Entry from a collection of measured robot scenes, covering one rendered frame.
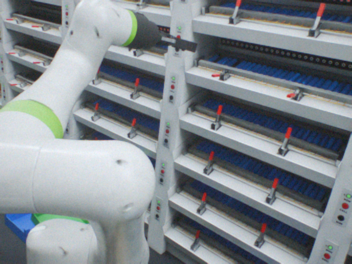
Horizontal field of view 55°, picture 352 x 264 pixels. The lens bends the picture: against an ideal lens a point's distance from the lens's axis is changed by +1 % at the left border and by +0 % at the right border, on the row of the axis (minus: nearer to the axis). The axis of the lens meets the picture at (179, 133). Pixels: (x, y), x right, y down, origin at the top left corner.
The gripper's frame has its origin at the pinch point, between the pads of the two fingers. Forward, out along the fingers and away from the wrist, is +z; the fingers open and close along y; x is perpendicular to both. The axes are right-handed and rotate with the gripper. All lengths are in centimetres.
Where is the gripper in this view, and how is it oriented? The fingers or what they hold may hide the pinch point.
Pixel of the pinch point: (184, 45)
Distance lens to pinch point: 110.6
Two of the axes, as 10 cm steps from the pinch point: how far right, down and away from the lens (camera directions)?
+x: -2.3, 9.4, 2.3
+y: -7.6, -3.3, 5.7
